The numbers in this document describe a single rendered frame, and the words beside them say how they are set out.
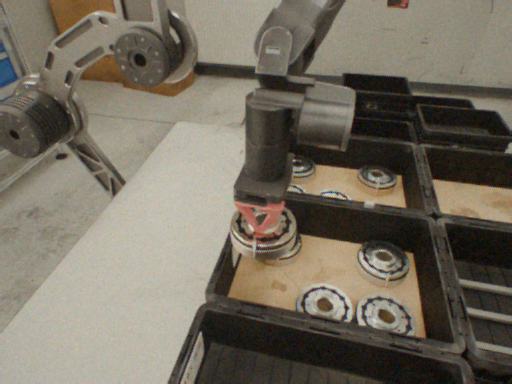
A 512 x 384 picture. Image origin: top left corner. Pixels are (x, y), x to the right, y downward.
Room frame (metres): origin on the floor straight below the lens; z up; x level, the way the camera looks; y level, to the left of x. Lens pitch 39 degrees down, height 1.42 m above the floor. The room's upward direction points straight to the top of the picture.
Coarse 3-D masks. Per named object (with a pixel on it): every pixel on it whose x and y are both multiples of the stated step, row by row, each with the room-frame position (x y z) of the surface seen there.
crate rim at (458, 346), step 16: (352, 208) 0.56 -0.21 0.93; (368, 208) 0.56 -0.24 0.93; (432, 224) 0.51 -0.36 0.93; (432, 240) 0.47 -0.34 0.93; (224, 256) 0.44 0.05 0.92; (208, 288) 0.36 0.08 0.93; (448, 288) 0.36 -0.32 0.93; (224, 304) 0.33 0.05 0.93; (240, 304) 0.33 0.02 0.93; (256, 304) 0.33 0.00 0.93; (448, 304) 0.33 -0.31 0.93; (304, 320) 0.30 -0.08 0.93; (320, 320) 0.30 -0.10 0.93; (336, 320) 0.30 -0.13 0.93; (448, 320) 0.30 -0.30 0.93; (384, 336) 0.27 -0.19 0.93; (400, 336) 0.28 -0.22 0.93; (416, 336) 0.27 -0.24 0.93; (448, 352) 0.25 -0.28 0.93
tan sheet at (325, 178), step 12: (324, 168) 0.85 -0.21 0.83; (336, 168) 0.85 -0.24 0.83; (312, 180) 0.79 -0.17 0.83; (324, 180) 0.79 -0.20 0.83; (336, 180) 0.79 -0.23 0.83; (348, 180) 0.79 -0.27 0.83; (312, 192) 0.74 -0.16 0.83; (348, 192) 0.74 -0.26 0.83; (360, 192) 0.74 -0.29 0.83; (396, 192) 0.74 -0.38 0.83; (384, 204) 0.69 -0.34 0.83; (396, 204) 0.69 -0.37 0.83
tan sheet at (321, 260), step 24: (312, 240) 0.56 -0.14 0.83; (336, 240) 0.56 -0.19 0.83; (240, 264) 0.49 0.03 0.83; (264, 264) 0.49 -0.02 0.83; (312, 264) 0.49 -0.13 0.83; (336, 264) 0.49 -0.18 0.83; (240, 288) 0.43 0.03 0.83; (264, 288) 0.43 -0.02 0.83; (288, 288) 0.43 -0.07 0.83; (360, 288) 0.43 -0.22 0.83; (384, 288) 0.43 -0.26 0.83; (408, 288) 0.43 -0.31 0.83
